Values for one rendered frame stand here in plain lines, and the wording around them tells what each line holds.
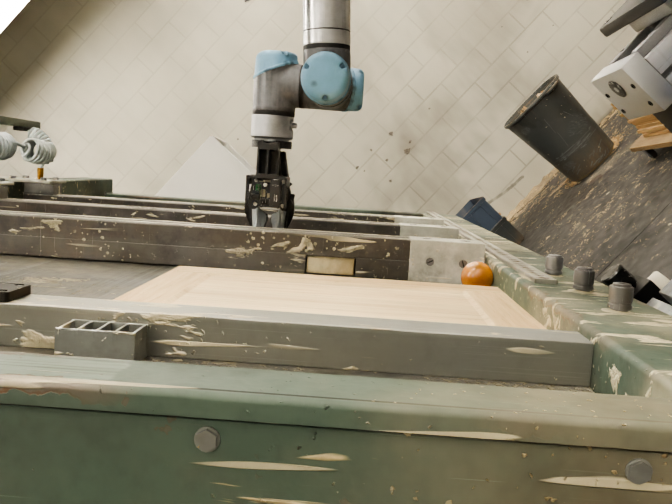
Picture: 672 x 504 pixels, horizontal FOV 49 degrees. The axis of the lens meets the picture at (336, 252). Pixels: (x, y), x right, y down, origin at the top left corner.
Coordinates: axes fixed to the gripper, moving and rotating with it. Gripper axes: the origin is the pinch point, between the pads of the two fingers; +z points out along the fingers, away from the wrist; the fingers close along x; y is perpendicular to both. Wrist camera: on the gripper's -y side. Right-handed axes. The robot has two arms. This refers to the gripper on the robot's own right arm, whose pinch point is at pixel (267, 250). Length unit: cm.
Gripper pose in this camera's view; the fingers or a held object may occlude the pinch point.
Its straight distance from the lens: 135.8
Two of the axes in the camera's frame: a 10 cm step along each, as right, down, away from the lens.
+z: -0.6, 9.9, 1.2
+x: 10.0, 0.7, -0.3
